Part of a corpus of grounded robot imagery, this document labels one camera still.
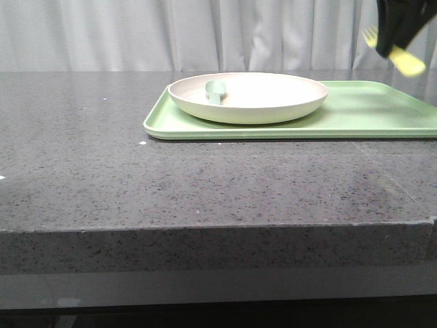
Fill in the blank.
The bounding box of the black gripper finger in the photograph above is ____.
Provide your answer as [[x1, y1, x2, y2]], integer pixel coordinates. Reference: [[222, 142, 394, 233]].
[[376, 0, 436, 58]]

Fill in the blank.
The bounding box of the yellow plastic fork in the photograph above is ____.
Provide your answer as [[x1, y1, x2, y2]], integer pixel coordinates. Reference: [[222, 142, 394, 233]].
[[362, 26, 426, 77]]

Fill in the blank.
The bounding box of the white round plate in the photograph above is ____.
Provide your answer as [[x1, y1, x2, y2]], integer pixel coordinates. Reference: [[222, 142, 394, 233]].
[[168, 72, 328, 124]]

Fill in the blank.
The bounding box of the light green rectangular tray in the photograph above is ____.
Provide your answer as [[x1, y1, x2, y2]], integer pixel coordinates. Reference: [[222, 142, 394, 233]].
[[143, 81, 436, 141]]

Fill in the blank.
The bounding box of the light green plastic spoon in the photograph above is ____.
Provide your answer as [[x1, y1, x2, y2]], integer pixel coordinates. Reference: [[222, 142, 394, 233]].
[[205, 80, 226, 105]]

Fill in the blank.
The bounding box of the grey pleated curtain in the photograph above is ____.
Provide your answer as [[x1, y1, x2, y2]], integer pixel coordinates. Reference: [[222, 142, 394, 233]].
[[0, 0, 437, 72]]

